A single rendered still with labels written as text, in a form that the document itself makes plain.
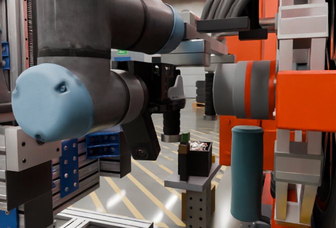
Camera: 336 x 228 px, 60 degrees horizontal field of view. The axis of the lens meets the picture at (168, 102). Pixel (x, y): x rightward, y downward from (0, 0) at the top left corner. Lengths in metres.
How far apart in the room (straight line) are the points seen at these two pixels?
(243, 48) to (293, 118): 0.85
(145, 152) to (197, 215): 1.05
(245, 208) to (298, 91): 0.57
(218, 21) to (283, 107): 0.22
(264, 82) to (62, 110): 0.48
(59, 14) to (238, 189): 0.69
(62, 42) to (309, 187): 0.41
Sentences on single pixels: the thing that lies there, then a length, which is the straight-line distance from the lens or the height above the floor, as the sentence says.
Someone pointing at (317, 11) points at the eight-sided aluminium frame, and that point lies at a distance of 0.48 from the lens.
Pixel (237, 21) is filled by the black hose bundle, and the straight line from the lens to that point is 0.52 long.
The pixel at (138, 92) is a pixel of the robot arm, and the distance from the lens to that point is 0.38.
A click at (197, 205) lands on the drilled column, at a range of 1.49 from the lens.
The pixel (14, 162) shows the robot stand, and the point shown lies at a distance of 0.69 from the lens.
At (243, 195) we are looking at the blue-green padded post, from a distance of 0.87.
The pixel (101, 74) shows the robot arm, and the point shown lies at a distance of 0.31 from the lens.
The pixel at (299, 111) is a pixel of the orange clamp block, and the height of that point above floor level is 0.84.
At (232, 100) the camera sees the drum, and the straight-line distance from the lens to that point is 0.68.
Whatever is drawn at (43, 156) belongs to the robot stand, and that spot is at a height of 0.70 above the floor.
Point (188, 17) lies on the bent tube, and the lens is 0.58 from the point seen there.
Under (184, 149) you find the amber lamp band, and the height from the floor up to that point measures 0.59.
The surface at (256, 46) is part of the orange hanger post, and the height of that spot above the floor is 1.00.
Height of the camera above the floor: 0.87
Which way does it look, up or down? 4 degrees down
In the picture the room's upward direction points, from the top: straight up
